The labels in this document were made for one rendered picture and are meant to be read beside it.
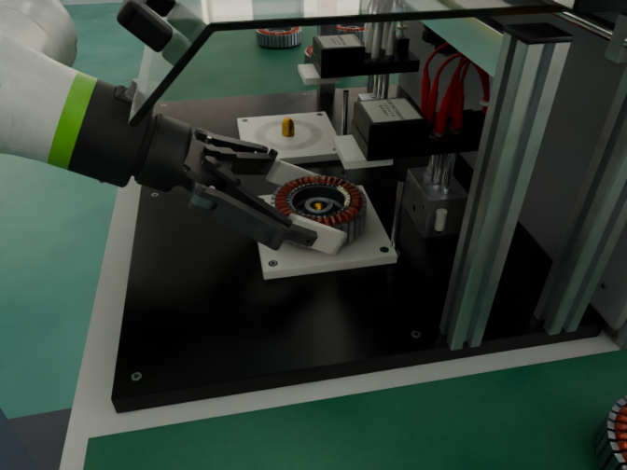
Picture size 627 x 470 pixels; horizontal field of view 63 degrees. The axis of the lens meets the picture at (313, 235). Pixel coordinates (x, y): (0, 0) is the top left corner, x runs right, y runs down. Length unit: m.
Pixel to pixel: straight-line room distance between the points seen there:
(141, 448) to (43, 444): 0.99
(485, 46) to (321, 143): 0.42
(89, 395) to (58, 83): 0.28
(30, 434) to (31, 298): 0.52
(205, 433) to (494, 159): 0.32
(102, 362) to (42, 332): 1.19
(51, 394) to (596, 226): 1.37
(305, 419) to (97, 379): 0.20
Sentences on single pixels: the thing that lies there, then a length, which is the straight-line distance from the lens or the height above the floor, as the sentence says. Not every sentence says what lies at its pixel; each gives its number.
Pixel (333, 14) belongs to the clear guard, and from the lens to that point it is 0.33.
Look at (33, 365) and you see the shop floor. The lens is 1.65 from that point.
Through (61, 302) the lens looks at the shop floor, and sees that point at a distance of 1.80.
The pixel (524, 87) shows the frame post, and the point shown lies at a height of 1.02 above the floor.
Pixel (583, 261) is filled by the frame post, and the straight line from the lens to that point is 0.49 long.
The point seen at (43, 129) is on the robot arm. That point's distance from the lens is 0.51.
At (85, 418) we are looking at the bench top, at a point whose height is 0.75.
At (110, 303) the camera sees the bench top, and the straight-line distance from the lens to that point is 0.60.
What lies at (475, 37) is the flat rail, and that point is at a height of 1.03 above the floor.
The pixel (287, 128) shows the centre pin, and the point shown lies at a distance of 0.80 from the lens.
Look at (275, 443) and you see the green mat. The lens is 0.46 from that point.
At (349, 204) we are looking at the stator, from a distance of 0.59.
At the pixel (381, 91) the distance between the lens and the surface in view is 0.82.
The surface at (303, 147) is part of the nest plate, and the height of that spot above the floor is 0.78.
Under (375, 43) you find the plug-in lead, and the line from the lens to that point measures 0.77.
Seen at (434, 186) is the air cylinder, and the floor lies 0.82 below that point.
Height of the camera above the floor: 1.14
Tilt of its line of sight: 37 degrees down
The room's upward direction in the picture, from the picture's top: straight up
